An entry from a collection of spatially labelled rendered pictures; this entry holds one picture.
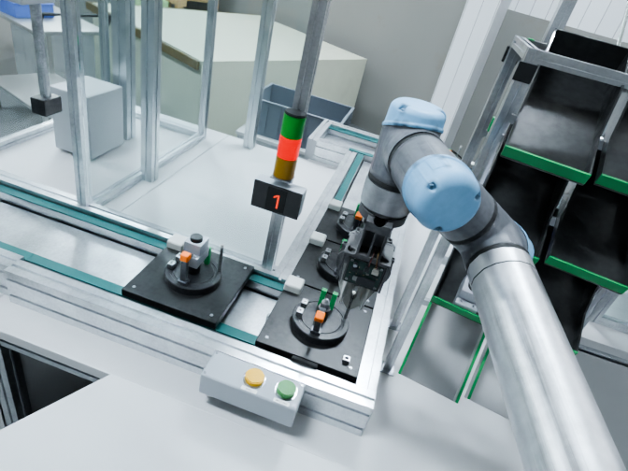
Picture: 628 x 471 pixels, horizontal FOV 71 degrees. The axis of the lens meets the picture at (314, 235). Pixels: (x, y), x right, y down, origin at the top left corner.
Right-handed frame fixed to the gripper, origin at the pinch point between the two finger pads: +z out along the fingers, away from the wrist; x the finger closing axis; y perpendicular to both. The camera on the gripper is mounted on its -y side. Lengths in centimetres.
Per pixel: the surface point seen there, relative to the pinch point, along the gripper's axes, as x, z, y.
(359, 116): -54, 111, -472
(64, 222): -84, 32, -29
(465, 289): 19.8, -2.0, -11.6
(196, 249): -37.8, 16.0, -18.0
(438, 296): 16.5, 3.6, -14.4
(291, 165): -22.3, -6.6, -30.0
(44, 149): -127, 37, -70
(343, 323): 0.5, 24.4, -20.3
